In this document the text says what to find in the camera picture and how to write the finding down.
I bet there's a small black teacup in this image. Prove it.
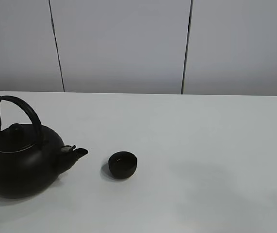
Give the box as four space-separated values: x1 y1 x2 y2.
108 151 137 180

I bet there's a black round teapot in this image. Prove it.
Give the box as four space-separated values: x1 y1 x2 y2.
0 96 88 199

